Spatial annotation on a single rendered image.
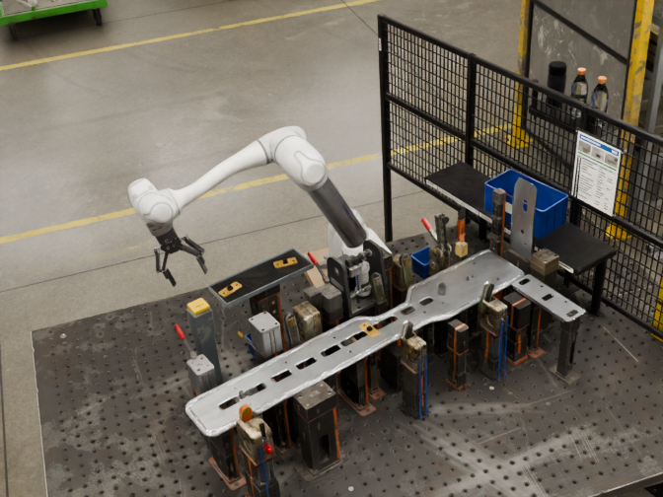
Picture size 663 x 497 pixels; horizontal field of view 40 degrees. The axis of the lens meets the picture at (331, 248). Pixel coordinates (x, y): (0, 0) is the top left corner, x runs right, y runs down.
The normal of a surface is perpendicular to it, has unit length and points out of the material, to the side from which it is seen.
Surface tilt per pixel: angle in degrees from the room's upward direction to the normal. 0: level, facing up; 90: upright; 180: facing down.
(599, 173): 90
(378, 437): 0
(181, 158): 0
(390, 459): 0
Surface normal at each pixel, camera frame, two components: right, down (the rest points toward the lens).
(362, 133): -0.06, -0.81
